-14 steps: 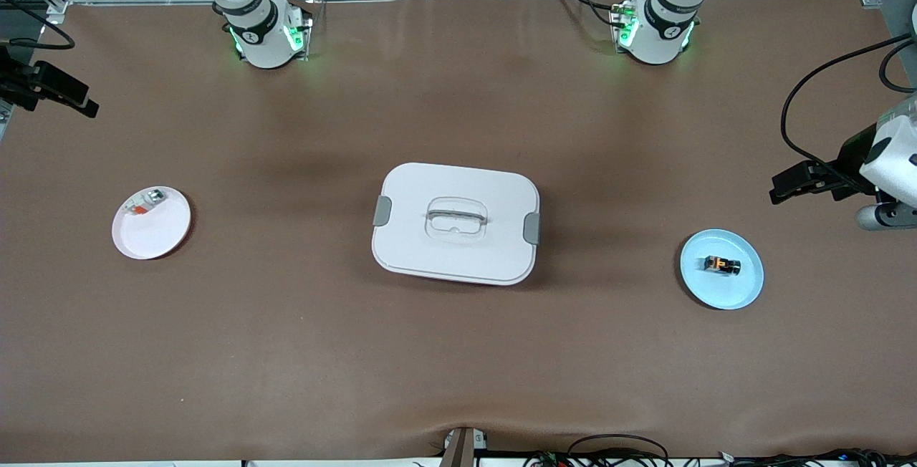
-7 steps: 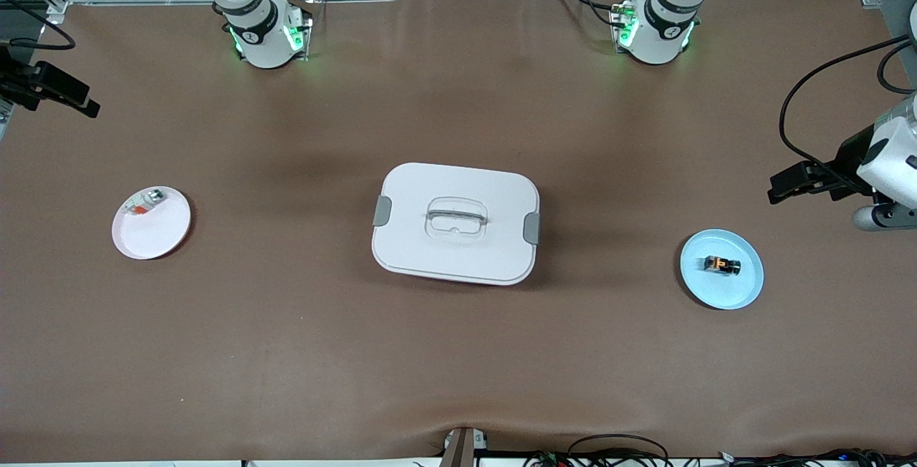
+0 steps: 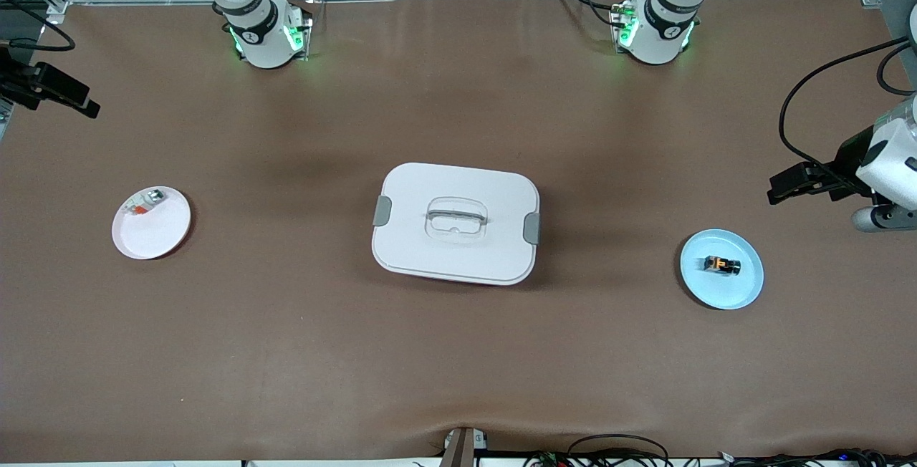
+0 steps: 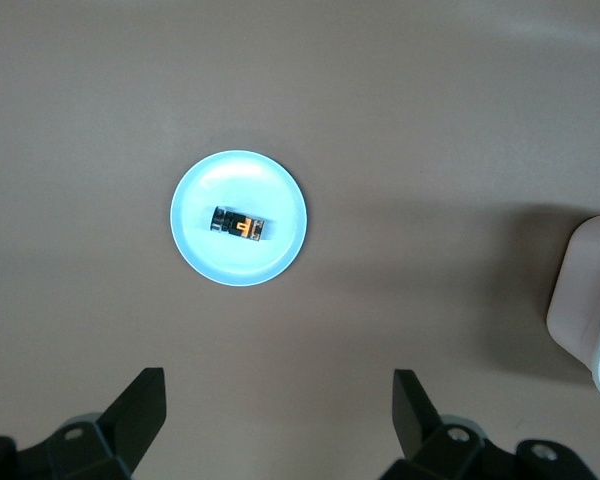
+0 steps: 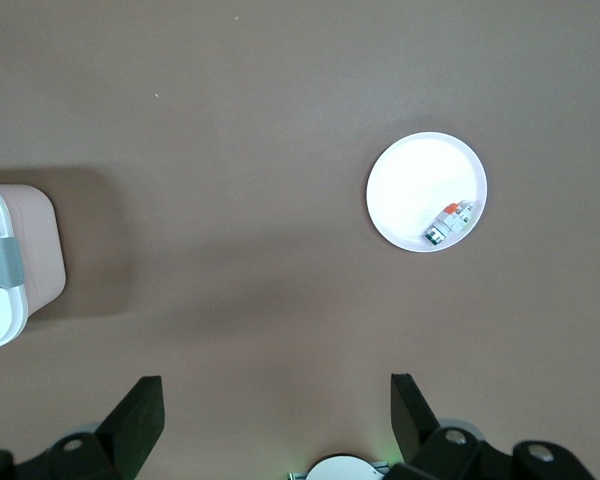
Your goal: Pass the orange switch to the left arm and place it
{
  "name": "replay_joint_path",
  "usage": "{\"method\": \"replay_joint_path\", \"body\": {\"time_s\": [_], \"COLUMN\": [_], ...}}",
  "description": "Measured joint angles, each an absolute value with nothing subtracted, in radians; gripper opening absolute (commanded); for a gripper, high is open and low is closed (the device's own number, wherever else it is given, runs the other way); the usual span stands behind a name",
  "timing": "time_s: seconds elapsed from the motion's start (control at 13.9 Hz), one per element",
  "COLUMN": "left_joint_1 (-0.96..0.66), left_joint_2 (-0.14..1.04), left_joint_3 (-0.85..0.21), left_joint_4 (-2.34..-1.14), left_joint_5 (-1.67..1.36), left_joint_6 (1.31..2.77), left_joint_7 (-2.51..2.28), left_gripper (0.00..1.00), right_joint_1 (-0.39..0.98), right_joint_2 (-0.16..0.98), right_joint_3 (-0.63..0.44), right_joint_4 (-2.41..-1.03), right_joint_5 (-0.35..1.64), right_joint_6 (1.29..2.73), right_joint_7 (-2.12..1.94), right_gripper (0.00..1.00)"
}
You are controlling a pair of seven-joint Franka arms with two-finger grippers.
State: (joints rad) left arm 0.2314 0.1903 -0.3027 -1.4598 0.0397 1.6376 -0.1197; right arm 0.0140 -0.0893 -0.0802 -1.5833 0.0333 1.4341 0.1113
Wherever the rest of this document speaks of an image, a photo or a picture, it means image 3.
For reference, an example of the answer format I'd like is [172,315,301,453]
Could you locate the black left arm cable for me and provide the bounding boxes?
[779,36,917,174]

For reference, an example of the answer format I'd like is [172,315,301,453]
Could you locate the pink round plate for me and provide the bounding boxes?
[112,186,192,261]

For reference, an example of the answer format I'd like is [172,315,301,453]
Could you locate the white lidded storage box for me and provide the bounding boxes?
[371,162,541,287]

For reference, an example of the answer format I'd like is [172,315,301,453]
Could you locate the light blue round plate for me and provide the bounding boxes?
[680,229,764,310]

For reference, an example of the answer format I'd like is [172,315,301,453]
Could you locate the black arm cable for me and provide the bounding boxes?
[779,36,917,174]
[0,0,76,51]

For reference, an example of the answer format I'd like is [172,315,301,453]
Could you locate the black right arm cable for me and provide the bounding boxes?
[0,0,76,51]

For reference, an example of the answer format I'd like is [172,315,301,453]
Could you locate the black left base cable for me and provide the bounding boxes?
[549,0,631,27]

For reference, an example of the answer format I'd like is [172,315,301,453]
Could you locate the brown camera mount post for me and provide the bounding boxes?
[441,427,489,467]

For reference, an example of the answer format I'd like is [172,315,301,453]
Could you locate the black cable bundle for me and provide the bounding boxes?
[527,433,917,467]

